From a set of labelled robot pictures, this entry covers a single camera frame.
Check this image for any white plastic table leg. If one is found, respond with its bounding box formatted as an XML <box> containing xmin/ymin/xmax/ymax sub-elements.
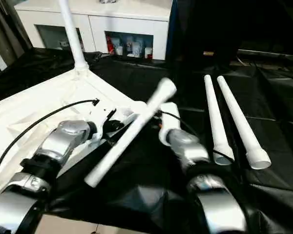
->
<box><xmin>216</xmin><ymin>75</ymin><xmax>272</xmax><ymax>170</ymax></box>
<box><xmin>84</xmin><ymin>77</ymin><xmax>178</xmax><ymax>189</ymax></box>
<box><xmin>204</xmin><ymin>74</ymin><xmax>235</xmax><ymax>166</ymax></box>
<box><xmin>58</xmin><ymin>0</ymin><xmax>89</xmax><ymax>71</ymax></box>

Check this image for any white plastic table top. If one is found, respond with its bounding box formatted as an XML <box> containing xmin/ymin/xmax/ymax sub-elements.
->
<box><xmin>0</xmin><ymin>66</ymin><xmax>148</xmax><ymax>200</ymax></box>

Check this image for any black work mat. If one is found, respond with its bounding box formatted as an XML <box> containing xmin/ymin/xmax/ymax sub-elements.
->
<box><xmin>0</xmin><ymin>46</ymin><xmax>293</xmax><ymax>234</ymax></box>

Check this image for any white sideboard with glass doors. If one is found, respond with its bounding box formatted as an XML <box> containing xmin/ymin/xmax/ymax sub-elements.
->
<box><xmin>14</xmin><ymin>0</ymin><xmax>173</xmax><ymax>61</ymax></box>

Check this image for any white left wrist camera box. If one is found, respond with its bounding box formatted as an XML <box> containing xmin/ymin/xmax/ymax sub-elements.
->
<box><xmin>86</xmin><ymin>102</ymin><xmax>132</xmax><ymax>147</ymax></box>

